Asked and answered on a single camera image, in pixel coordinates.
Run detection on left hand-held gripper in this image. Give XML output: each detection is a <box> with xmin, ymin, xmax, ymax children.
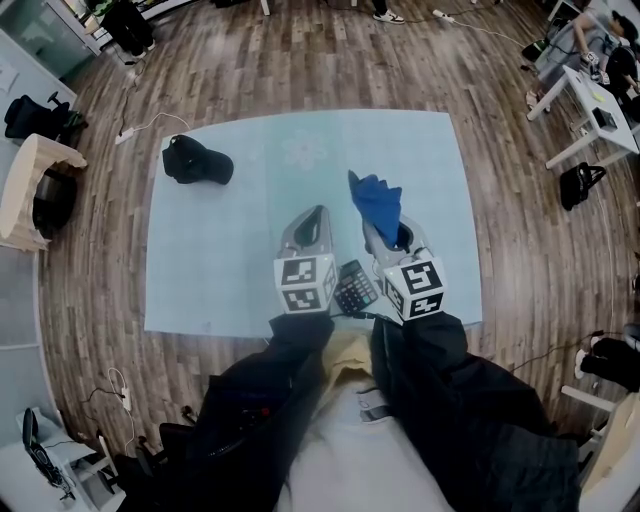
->
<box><xmin>273</xmin><ymin>204</ymin><xmax>339</xmax><ymax>315</ymax></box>

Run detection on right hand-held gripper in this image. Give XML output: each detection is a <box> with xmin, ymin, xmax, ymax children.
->
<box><xmin>360</xmin><ymin>215</ymin><xmax>446</xmax><ymax>321</ymax></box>

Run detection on blue cloth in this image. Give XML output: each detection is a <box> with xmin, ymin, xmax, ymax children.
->
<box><xmin>347</xmin><ymin>169</ymin><xmax>404</xmax><ymax>249</ymax></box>

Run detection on black calculator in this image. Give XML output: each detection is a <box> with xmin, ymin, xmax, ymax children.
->
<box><xmin>332</xmin><ymin>258</ymin><xmax>380</xmax><ymax>317</ymax></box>

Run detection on person's left forearm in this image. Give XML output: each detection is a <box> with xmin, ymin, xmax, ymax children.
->
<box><xmin>199</xmin><ymin>313</ymin><xmax>335</xmax><ymax>451</ymax></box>

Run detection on person's right forearm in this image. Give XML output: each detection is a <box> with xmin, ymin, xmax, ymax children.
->
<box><xmin>372</xmin><ymin>312</ymin><xmax>551</xmax><ymax>441</ymax></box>

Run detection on light blue floral tablecloth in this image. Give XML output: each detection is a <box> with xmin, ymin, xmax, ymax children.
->
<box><xmin>143</xmin><ymin>108</ymin><xmax>484</xmax><ymax>337</ymax></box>

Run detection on person's legs in khaki trousers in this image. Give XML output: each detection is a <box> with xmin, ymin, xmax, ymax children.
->
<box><xmin>322</xmin><ymin>329</ymin><xmax>374</xmax><ymax>396</ymax></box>

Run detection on black cap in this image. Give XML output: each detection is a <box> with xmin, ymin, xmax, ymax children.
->
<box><xmin>161</xmin><ymin>133</ymin><xmax>235</xmax><ymax>186</ymax></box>

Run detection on grey chest device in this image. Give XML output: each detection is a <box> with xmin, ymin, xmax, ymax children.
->
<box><xmin>355</xmin><ymin>389</ymin><xmax>391</xmax><ymax>424</ymax></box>

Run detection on black bag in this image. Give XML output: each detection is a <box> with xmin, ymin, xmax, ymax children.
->
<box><xmin>558</xmin><ymin>162</ymin><xmax>607</xmax><ymax>212</ymax></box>

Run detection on person's white shirt torso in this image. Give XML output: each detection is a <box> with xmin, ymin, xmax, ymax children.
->
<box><xmin>277</xmin><ymin>387</ymin><xmax>451</xmax><ymax>512</ymax></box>

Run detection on white desk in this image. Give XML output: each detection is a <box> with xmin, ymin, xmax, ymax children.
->
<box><xmin>0</xmin><ymin>409</ymin><xmax>116</xmax><ymax>512</ymax></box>
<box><xmin>527</xmin><ymin>64</ymin><xmax>640</xmax><ymax>171</ymax></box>

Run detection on black round bin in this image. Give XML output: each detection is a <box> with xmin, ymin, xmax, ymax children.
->
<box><xmin>32</xmin><ymin>169</ymin><xmax>79</xmax><ymax>236</ymax></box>

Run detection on wooden desk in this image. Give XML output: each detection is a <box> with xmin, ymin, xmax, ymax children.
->
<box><xmin>582</xmin><ymin>389</ymin><xmax>640</xmax><ymax>501</ymax></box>

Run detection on black handheld device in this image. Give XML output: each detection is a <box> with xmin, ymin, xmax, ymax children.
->
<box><xmin>22</xmin><ymin>407</ymin><xmax>51</xmax><ymax>471</ymax></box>

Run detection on white cable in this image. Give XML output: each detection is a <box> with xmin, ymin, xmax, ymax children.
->
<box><xmin>107</xmin><ymin>367</ymin><xmax>132</xmax><ymax>401</ymax></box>
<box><xmin>124</xmin><ymin>112</ymin><xmax>191</xmax><ymax>139</ymax></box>

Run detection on black cable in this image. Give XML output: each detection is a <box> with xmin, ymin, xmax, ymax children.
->
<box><xmin>82</xmin><ymin>387</ymin><xmax>126</xmax><ymax>436</ymax></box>

